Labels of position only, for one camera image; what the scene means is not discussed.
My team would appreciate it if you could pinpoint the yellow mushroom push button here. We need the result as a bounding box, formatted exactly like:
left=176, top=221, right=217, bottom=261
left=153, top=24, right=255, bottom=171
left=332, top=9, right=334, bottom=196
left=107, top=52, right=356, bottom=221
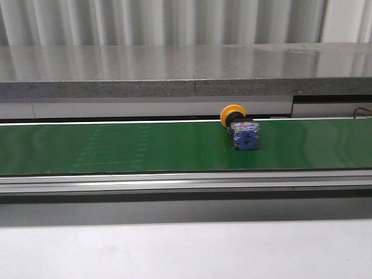
left=220, top=104, right=260, bottom=151

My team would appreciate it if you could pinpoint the grey cabinet panel under slab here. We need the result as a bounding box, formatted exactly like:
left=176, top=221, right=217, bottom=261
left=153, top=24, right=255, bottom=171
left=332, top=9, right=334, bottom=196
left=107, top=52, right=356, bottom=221
left=1, top=94, right=371, bottom=120

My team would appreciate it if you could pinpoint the grey stone countertop slab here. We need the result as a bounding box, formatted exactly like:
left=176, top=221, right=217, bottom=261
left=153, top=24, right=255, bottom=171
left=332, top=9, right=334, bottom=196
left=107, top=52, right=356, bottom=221
left=1, top=43, right=371, bottom=101

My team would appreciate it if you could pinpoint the green conveyor belt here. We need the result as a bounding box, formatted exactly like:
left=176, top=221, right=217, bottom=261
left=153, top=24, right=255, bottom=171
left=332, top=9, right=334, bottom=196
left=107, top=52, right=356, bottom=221
left=1, top=119, right=371, bottom=176

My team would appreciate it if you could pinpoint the white pleated curtain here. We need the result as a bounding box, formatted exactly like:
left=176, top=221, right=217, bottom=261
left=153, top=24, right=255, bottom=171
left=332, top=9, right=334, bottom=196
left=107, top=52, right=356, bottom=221
left=1, top=1, right=371, bottom=46

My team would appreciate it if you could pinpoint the aluminium conveyor front rail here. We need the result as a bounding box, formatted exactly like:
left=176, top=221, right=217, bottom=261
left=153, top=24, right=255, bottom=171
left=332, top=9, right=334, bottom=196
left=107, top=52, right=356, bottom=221
left=1, top=169, right=371, bottom=204

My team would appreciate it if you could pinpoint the red wire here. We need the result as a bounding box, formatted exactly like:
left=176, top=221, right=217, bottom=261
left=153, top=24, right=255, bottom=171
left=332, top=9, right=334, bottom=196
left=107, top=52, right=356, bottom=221
left=353, top=108, right=372, bottom=119

